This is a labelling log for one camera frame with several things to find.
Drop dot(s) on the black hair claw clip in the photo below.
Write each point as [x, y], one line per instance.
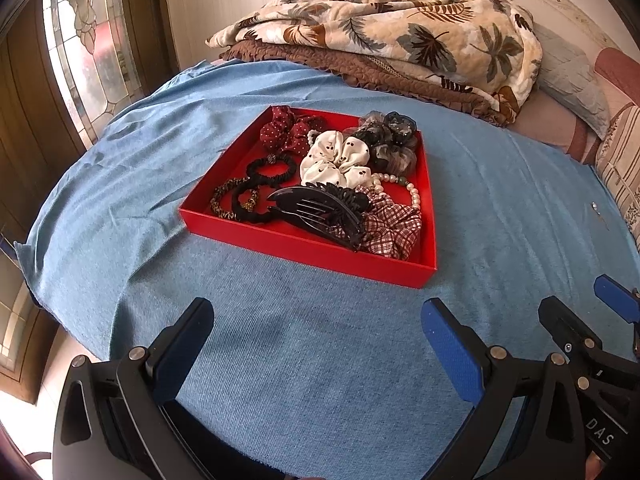
[320, 215]

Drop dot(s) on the leaf print quilt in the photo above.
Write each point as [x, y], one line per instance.
[400, 25]

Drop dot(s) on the white dotted scrunchie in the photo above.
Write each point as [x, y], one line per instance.
[325, 160]

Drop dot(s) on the red plaid scrunchie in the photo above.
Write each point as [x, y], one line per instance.
[390, 230]

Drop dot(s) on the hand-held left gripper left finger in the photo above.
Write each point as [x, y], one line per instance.
[180, 350]

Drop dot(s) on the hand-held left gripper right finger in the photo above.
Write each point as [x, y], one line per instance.
[450, 345]

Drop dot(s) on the black scrunchie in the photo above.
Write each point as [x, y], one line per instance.
[260, 217]

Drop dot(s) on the brown quilted blanket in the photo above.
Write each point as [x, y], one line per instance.
[350, 67]

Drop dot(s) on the red dotted scrunchie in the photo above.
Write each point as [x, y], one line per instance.
[285, 132]

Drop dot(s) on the grey pillow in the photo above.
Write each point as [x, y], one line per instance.
[570, 75]

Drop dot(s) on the leopard print scrunchie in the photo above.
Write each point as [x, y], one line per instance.
[220, 195]

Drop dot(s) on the grey organza scrunchie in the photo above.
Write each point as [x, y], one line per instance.
[390, 127]

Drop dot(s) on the small silver pin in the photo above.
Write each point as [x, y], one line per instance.
[595, 207]

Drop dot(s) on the beige patterned cushion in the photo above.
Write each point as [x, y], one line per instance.
[620, 170]

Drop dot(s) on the brown wooden door frame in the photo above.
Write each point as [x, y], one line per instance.
[30, 135]

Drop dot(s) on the stained glass window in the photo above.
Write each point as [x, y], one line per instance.
[95, 35]

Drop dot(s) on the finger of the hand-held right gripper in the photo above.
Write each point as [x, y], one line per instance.
[617, 297]
[565, 327]

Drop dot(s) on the red box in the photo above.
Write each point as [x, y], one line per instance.
[300, 255]

